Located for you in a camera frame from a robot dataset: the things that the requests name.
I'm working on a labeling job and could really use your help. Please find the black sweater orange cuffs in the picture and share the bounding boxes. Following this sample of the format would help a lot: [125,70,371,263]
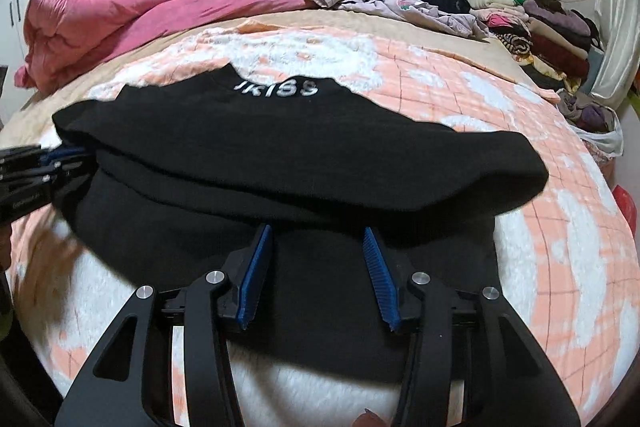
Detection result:
[53,66,549,383]

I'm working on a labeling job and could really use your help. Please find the white plastic bag of clothes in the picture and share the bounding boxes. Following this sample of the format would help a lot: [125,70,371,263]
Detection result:
[556,89,624,164]

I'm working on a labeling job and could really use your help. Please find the stack of folded clothes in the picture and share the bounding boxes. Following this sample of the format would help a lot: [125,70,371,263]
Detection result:
[423,0,603,93]

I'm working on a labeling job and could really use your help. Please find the right hand thumb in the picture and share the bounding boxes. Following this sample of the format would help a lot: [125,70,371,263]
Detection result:
[352,410,387,427]

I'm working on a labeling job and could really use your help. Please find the pink quilted comforter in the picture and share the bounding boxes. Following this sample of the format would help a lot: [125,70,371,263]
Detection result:
[14,0,309,95]

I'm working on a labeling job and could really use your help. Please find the orange white plaid blanket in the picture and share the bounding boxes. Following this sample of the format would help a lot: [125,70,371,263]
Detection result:
[6,25,640,427]

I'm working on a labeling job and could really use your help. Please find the red plastic bag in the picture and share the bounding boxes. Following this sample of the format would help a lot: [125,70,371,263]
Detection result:
[612,185,638,235]

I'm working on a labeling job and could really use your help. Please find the white curtain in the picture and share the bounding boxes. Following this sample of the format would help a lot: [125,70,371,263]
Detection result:
[591,0,639,108]

